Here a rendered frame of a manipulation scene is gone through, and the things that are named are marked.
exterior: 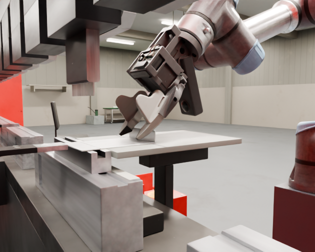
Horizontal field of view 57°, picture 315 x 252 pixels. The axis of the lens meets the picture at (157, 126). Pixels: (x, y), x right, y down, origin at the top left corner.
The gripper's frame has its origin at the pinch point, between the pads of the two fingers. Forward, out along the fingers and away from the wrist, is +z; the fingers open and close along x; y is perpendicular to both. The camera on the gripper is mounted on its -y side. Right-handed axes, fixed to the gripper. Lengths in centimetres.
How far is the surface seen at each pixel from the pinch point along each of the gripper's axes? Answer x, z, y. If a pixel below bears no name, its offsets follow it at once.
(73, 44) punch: -2.0, -4.7, 17.2
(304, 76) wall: -522, -691, -680
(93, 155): 6.2, 8.0, 6.6
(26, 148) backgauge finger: 0.0, 12.2, 13.0
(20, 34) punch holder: -31.6, -7.7, 23.6
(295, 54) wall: -557, -749, -627
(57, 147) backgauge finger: 0.1, 9.7, 9.5
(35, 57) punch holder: -31.6, -5.9, 17.9
